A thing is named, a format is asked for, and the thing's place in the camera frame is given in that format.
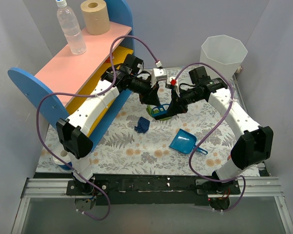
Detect clear plastic water bottle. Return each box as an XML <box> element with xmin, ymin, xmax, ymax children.
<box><xmin>56</xmin><ymin>0</ymin><xmax>86</xmax><ymax>55</ymax></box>

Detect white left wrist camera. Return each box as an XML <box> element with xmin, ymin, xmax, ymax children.
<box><xmin>151</xmin><ymin>68</ymin><xmax>167</xmax><ymax>87</ymax></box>

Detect white octagonal waste bin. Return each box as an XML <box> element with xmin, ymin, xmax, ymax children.
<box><xmin>200</xmin><ymin>35</ymin><xmax>248</xmax><ymax>80</ymax></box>

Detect aluminium rail frame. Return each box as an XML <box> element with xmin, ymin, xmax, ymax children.
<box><xmin>12</xmin><ymin>175</ymin><xmax>293</xmax><ymax>234</ymax></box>

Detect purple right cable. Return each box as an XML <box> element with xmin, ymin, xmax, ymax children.
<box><xmin>188</xmin><ymin>62</ymin><xmax>247</xmax><ymax>212</ymax></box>

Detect floral patterned table mat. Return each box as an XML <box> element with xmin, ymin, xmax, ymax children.
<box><xmin>36</xmin><ymin>67</ymin><xmax>261</xmax><ymax>176</ymax></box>

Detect blue plastic dustpan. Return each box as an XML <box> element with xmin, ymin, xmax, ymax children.
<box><xmin>169</xmin><ymin>129</ymin><xmax>197</xmax><ymax>155</ymax></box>

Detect green paper scrap right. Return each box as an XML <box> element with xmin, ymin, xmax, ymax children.
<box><xmin>146</xmin><ymin>105</ymin><xmax>172</xmax><ymax>121</ymax></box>

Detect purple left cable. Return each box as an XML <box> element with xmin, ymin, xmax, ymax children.
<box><xmin>36</xmin><ymin>35</ymin><xmax>163</xmax><ymax>221</ymax></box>

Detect purple cable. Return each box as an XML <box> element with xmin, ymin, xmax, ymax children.
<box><xmin>188</xmin><ymin>62</ymin><xmax>247</xmax><ymax>212</ymax></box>
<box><xmin>36</xmin><ymin>35</ymin><xmax>163</xmax><ymax>221</ymax></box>

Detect blue hand brush black bristles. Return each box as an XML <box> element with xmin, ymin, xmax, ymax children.
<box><xmin>153</xmin><ymin>103</ymin><xmax>169</xmax><ymax>121</ymax></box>

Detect blue wooden shelf unit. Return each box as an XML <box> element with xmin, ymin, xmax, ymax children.
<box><xmin>8</xmin><ymin>0</ymin><xmax>134</xmax><ymax>150</ymax></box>

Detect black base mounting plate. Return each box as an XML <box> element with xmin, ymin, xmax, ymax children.
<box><xmin>66</xmin><ymin>174</ymin><xmax>240</xmax><ymax>206</ymax></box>

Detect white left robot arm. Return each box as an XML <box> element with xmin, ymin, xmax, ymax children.
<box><xmin>56</xmin><ymin>54</ymin><xmax>167</xmax><ymax>195</ymax></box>

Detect dark blue paper scrap lower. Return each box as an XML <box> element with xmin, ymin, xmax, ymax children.
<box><xmin>134</xmin><ymin>117</ymin><xmax>150</xmax><ymax>134</ymax></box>

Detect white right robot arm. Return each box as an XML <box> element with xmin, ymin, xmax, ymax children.
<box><xmin>172</xmin><ymin>63</ymin><xmax>273</xmax><ymax>194</ymax></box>

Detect brown paper roll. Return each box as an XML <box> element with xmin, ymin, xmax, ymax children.
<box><xmin>81</xmin><ymin>0</ymin><xmax>110</xmax><ymax>36</ymax></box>

